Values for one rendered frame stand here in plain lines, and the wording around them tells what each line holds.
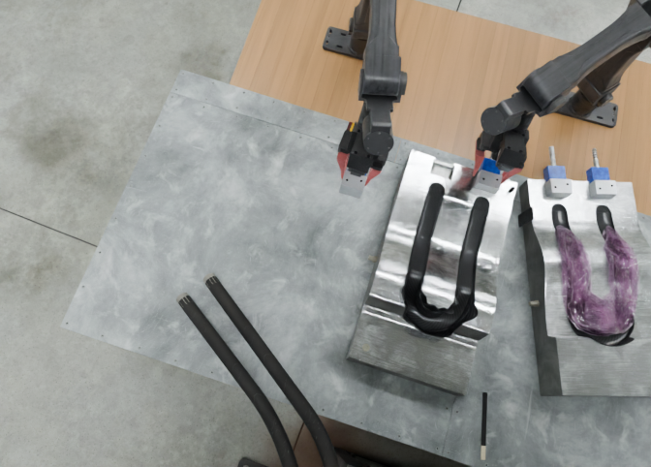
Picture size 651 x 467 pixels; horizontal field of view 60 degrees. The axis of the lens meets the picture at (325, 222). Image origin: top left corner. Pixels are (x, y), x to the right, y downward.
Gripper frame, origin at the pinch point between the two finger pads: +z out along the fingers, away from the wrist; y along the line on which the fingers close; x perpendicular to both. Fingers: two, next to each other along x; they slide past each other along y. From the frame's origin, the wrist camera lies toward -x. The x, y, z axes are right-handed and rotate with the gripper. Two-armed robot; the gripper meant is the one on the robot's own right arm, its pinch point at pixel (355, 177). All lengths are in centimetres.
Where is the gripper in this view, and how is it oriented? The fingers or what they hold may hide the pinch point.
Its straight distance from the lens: 123.8
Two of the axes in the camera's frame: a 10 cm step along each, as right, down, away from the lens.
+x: 2.4, -6.6, 7.1
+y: 9.5, 3.1, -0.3
